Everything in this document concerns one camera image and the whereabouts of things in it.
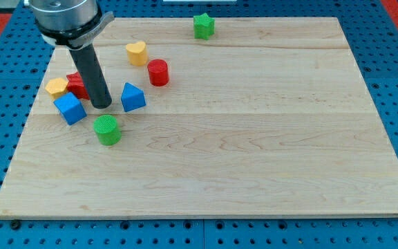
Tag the light wooden board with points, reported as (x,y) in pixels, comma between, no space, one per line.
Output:
(267,119)

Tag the blue triangle block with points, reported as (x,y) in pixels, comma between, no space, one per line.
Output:
(132,97)

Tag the yellow hexagon block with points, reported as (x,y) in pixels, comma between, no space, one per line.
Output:
(56,87)

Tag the green cylinder block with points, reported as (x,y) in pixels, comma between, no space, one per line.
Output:
(107,130)

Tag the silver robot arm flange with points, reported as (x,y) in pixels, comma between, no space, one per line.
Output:
(70,23)

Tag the red star block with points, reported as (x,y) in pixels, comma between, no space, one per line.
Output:
(76,86)

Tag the yellow heart block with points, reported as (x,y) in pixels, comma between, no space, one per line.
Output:
(137,53)

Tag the blue cube block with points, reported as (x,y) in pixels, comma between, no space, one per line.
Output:
(70,108)

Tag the green star block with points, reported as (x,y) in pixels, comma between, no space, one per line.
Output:
(203,26)

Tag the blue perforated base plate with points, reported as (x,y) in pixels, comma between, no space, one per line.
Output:
(370,29)

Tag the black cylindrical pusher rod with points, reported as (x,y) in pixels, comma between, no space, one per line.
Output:
(89,68)

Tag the red cylinder block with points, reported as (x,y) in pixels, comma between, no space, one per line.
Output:
(158,72)

